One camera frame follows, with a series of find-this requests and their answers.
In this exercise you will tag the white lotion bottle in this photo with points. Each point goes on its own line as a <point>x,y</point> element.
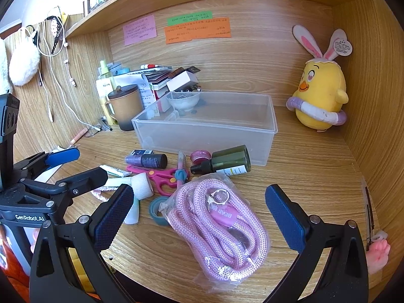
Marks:
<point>104,88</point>

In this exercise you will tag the stack of books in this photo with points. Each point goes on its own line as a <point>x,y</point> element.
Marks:
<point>157,85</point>

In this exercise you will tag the orange paper note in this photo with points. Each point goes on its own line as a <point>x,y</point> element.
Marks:
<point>195,33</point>

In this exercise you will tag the yellow chick plush toy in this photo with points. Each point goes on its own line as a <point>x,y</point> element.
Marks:
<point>318,91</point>

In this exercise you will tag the pink paw toy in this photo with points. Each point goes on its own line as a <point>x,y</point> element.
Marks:
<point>378,254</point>

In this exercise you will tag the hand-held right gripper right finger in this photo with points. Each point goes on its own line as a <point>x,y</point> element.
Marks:
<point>288,217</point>

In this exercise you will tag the eyeglasses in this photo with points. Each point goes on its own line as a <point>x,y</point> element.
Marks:
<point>91,131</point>

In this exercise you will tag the dark green dropper bottle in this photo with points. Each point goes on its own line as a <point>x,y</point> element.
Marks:
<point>230,161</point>

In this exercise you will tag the purple and black tube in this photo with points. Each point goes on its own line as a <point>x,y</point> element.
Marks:
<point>151,161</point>

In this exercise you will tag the white bowl of beads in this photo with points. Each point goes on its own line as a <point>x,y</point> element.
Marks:
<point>183,102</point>

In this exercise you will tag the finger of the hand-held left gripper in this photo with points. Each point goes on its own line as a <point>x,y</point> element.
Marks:
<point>91,176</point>
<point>63,157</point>

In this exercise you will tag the green paper note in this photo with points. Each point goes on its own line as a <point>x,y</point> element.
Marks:
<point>189,19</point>

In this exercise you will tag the white printed paper sheet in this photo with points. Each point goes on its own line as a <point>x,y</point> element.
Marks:
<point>145,91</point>

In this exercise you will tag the clear plastic storage box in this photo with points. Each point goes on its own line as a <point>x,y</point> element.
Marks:
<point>205,132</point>

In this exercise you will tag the white fluffy pouch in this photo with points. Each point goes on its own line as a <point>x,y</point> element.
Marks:
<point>23,60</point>

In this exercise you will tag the white bandage roll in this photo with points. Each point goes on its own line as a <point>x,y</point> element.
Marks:
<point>140,184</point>

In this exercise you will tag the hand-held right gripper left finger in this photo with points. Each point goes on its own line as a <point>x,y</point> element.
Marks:
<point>113,216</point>

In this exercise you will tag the yellow spray bottle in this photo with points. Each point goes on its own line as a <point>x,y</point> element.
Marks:
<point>105,74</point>

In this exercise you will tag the small pink jar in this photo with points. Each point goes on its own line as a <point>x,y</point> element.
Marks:
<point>200,156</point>

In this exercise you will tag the pink paper note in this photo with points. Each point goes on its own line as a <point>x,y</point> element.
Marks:
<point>140,30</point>

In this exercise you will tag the red and white marker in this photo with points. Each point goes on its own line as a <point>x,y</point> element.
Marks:
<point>151,66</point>

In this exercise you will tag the small pale tube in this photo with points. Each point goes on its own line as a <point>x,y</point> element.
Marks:
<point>115,171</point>

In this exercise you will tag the black dotted headband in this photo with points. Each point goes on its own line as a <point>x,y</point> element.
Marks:
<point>56,31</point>

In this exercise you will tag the brown mug with lid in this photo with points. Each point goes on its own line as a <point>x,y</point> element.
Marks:
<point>126,110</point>

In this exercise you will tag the brown hair clip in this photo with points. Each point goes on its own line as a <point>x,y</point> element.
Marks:
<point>176,73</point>

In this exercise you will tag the pink scissors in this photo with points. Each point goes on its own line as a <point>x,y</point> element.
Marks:
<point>142,169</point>

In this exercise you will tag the pink pen with blue grip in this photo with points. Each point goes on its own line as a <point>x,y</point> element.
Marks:
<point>181,175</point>

